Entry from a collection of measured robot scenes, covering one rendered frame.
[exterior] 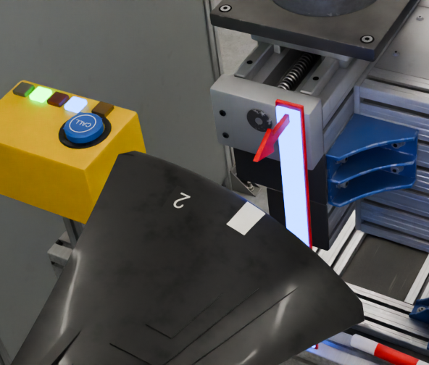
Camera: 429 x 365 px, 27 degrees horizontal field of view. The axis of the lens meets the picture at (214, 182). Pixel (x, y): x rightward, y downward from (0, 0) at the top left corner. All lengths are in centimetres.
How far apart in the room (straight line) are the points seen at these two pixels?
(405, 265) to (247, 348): 132
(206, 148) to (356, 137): 110
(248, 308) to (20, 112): 45
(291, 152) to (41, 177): 30
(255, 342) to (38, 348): 15
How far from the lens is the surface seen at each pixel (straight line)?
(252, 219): 70
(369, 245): 196
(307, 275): 68
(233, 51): 289
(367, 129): 117
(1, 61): 154
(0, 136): 98
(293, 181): 80
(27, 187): 100
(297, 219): 84
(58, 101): 99
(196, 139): 216
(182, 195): 70
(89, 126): 94
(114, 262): 66
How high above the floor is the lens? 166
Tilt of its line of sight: 43 degrees down
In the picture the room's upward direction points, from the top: 9 degrees counter-clockwise
